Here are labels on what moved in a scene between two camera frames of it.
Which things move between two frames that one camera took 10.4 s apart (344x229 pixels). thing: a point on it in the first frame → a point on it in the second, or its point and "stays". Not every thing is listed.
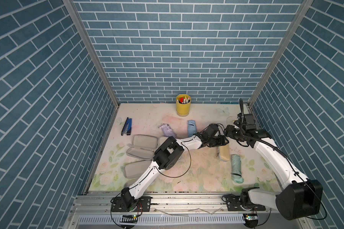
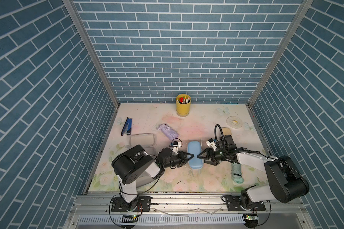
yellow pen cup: (183, 109) stays
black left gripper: (220, 141) → (182, 162)
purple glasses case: (167, 131) stays
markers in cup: (183, 100) stays
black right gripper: (227, 131) → (206, 157)
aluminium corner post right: (304, 6) stays
